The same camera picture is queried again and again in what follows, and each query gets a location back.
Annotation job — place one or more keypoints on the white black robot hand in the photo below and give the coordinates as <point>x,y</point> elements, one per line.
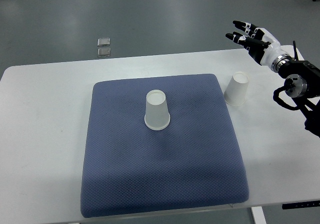
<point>261,45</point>

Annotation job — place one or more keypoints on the white paper cup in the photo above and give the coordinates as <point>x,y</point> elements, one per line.
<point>156,116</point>
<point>236,90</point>

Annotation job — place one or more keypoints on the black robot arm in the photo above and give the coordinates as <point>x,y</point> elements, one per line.
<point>301,83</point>

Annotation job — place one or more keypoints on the upper metal floor plate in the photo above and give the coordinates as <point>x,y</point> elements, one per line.
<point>101,42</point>

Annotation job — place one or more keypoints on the metal floor plate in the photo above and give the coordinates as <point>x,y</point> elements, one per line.
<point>101,42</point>
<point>103,52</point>

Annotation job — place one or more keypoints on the lower metal floor plate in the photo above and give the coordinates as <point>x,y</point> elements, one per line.
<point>103,52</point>

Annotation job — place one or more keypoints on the black table control panel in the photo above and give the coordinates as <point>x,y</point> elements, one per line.
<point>297,205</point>

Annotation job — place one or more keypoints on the white table leg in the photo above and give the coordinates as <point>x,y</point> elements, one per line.
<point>258,215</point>

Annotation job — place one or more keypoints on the blue fabric cushion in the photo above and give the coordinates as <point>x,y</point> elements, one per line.
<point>194,162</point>

